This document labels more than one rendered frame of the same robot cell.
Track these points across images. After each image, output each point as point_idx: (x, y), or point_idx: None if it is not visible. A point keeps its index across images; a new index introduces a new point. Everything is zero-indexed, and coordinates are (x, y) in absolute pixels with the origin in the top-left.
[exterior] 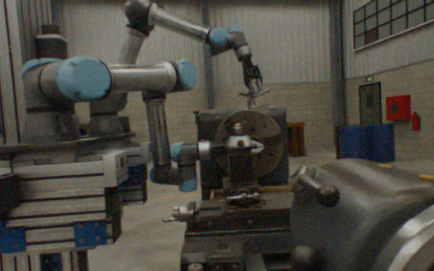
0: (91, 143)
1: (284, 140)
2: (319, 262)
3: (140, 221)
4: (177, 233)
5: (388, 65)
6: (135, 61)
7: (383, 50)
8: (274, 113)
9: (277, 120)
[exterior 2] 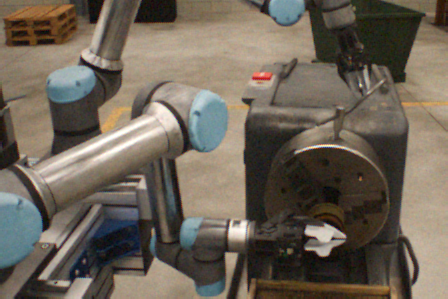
0: (30, 283)
1: (397, 178)
2: None
3: (177, 158)
4: (232, 193)
5: None
6: (132, 17)
7: None
8: (387, 132)
9: (389, 145)
